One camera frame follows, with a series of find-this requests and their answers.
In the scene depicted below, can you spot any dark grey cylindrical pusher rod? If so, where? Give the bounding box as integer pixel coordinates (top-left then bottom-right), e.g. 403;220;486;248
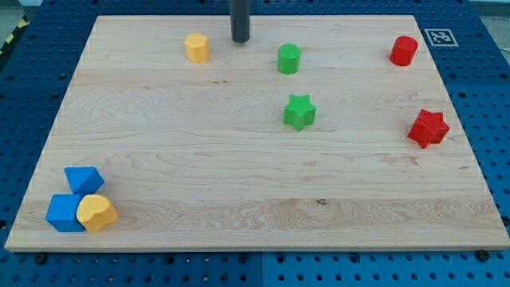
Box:
229;0;250;43

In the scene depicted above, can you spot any blue cube block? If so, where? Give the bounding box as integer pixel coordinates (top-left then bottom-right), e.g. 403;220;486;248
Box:
45;194;84;232

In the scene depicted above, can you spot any green star block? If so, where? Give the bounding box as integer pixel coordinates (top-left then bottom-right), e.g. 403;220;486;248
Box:
284;94;316;132

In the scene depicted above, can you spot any red star block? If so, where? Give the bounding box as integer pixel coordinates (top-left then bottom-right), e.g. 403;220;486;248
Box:
407;109;449;149

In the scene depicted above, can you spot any yellow heart block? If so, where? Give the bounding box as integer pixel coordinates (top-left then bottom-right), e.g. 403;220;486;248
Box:
76;195;118;233

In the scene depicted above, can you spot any red cylinder block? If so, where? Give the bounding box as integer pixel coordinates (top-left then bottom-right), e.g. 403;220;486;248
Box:
389;36;418;66

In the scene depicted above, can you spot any black yellow hazard tape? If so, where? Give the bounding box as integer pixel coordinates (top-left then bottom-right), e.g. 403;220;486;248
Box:
1;14;30;57

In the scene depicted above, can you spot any yellow hexagon block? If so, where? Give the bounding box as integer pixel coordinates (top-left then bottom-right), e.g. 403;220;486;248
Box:
185;33;210;63

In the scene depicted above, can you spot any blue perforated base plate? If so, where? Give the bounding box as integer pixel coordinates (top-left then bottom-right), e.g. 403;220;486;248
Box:
1;0;509;286

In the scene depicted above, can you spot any black white fiducial marker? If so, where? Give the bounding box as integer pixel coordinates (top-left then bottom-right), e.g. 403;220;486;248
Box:
424;28;458;47

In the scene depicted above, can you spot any blue triangle block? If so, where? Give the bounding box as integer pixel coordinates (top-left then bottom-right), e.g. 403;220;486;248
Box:
64;167;104;195

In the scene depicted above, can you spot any green cylinder block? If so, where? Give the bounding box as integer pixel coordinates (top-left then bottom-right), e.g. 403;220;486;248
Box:
277;43;301;75

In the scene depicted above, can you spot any light wooden board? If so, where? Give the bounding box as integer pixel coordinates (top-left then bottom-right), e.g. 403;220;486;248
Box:
6;15;509;253

